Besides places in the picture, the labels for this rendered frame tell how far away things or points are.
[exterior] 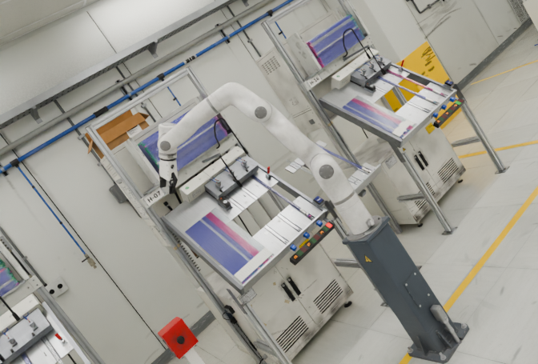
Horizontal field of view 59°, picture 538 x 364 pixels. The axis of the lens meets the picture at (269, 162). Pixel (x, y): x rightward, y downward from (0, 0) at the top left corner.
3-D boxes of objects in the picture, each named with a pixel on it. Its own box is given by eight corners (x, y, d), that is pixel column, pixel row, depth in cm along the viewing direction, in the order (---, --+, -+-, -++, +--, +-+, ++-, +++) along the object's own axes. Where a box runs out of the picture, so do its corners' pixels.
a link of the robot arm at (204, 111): (219, 118, 208) (165, 158, 212) (219, 110, 224) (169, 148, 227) (206, 102, 206) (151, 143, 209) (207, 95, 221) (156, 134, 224)
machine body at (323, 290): (359, 299, 319) (308, 225, 310) (287, 378, 287) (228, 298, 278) (308, 290, 376) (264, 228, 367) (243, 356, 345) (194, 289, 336)
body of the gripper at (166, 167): (180, 158, 222) (179, 180, 225) (170, 152, 229) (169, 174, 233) (166, 160, 217) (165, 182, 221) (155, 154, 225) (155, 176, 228)
